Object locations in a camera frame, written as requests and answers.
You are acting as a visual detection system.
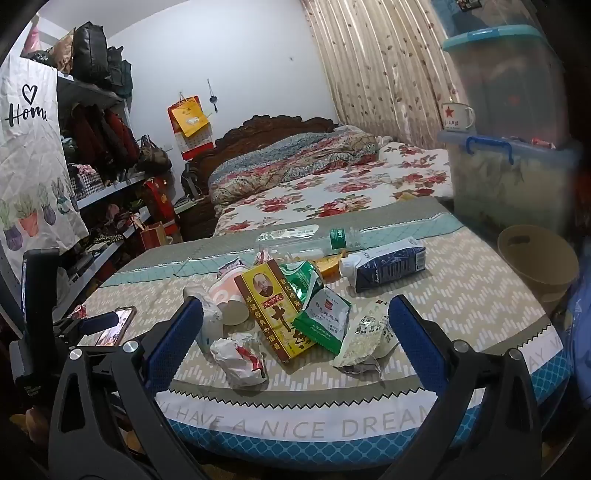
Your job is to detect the beige waste bin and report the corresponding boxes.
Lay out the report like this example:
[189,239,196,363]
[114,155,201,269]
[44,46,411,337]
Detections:
[498,224,579,303]

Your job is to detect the pink white paper cup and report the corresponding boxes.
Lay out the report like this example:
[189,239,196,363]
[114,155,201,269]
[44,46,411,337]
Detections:
[209,277,249,326]

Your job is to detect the white enamel mug red star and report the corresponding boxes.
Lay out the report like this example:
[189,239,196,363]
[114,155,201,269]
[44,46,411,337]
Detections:
[441,100,476,132]

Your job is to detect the blue white milk carton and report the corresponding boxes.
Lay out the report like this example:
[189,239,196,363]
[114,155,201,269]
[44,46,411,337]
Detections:
[339,237,426,294]

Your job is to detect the pink white snack wrapper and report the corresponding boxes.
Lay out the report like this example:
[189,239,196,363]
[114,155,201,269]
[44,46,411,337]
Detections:
[219,257,254,280]

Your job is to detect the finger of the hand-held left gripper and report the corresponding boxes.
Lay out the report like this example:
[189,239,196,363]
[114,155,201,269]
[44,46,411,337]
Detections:
[76,313,121,340]

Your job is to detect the yellow red cardboard box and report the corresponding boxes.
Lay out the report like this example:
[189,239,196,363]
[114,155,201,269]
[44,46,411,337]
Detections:
[234,259,317,363]

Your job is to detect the crushed green soda can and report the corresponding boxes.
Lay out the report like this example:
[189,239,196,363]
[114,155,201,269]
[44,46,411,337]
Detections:
[281,259,324,315]

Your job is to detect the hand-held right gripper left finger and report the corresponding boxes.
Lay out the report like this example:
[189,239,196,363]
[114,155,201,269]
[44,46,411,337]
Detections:
[48,298,213,480]

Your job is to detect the clear storage box blue handle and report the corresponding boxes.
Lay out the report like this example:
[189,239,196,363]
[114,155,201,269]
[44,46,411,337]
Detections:
[438,129,583,236]

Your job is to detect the dark backpack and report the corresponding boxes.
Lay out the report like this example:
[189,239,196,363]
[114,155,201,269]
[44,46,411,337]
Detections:
[106,46,134,97]

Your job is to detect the dark carved wooden headboard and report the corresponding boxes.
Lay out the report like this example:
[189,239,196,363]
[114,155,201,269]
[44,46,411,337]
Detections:
[187,115,340,241]

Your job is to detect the yellow snack wrapper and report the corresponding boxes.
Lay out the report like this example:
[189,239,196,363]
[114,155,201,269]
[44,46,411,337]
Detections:
[314,251,352,280]

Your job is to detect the red paper bag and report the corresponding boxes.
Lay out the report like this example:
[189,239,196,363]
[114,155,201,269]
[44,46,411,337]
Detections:
[141,222,168,252]

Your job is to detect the white red wrapper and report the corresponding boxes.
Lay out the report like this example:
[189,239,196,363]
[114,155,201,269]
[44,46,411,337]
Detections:
[210,335,269,389]

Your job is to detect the red hanging clothes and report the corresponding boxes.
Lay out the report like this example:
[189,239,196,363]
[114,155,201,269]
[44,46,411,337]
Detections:
[69,106,139,181]

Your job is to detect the silver snack bag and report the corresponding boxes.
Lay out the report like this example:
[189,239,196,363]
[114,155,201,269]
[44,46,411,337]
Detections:
[332,300,398,374]

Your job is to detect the clear storage box teal lid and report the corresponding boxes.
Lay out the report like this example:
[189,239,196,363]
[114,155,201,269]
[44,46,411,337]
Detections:
[442,25,571,144]

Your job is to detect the floral bed sheet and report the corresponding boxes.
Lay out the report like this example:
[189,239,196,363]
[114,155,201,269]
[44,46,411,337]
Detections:
[215,141,453,236]

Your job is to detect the beige leaf print curtain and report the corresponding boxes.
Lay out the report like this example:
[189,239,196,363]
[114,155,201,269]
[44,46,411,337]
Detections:
[300,0,462,151]

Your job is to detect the brown handbag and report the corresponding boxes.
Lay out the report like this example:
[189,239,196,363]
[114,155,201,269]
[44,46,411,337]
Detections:
[137,135,172,174]

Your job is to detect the black leather bag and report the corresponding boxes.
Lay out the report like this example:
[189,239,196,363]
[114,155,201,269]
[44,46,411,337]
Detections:
[73,21,109,86]

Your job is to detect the clear plastic bottle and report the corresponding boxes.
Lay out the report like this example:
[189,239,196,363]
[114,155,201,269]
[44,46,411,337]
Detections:
[256,226,365,261]

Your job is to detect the smartphone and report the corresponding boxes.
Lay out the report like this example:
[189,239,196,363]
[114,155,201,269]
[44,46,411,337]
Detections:
[76,306,138,348]

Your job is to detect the white printed cloth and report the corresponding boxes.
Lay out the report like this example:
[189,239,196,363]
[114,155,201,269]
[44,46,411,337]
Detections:
[0,58,88,252]

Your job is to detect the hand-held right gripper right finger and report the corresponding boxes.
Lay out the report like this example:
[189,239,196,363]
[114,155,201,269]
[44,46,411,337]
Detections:
[383,295,548,480]

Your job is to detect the grey metal shelf rack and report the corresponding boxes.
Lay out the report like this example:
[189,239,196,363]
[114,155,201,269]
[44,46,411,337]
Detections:
[55,76,153,287]

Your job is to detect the folded patchwork quilt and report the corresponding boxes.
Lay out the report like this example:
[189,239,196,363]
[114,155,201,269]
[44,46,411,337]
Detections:
[208,124,379,206]

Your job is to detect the clear storage box dark label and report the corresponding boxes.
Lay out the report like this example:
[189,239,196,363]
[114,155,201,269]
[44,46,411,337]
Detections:
[431,0,532,38]

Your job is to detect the yellow red wall calendar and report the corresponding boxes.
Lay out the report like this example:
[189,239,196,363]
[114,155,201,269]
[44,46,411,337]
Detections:
[167,95,215,160]

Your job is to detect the dark wooden nightstand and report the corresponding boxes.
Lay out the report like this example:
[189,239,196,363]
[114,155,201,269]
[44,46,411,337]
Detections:
[175,196,218,241]

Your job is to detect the brown patterned bag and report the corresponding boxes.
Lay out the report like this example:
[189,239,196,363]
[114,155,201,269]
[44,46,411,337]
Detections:
[46,28,77,75]

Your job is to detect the blue printed cloth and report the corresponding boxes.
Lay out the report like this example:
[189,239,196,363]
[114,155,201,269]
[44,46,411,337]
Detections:
[566,272,591,361]

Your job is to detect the green white medicine packet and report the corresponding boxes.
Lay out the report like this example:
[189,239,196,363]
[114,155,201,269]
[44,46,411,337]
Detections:
[294,287,352,355]

